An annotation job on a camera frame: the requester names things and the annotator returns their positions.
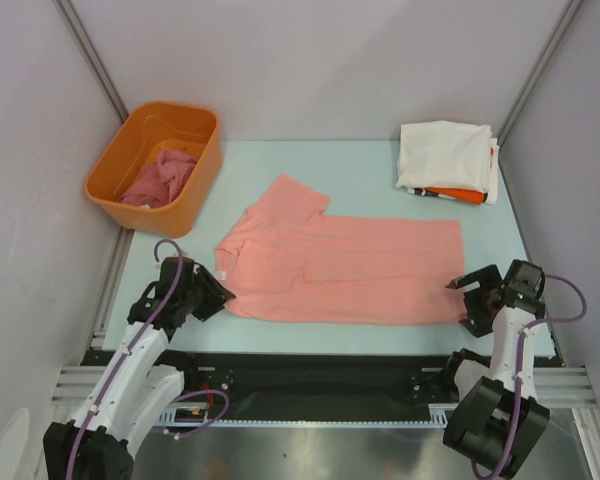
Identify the light pink t-shirt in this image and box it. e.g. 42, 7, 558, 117
215, 174, 465, 326

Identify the dark pink t-shirt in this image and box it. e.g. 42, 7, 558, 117
119, 149, 198, 209

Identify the orange plastic basket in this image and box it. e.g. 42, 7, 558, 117
84, 101, 223, 238

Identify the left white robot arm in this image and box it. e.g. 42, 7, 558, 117
43, 258, 233, 479

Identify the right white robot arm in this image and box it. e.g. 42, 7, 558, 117
441, 260, 550, 479

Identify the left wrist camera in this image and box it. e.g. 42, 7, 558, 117
155, 257, 199, 298

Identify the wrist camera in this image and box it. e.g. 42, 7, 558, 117
155, 257, 199, 298
503, 260, 545, 306

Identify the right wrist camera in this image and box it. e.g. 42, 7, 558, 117
503, 260, 545, 306

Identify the aluminium frame rail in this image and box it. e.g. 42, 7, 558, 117
52, 366, 598, 409

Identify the white slotted cable duct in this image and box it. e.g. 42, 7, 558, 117
152, 405, 449, 433

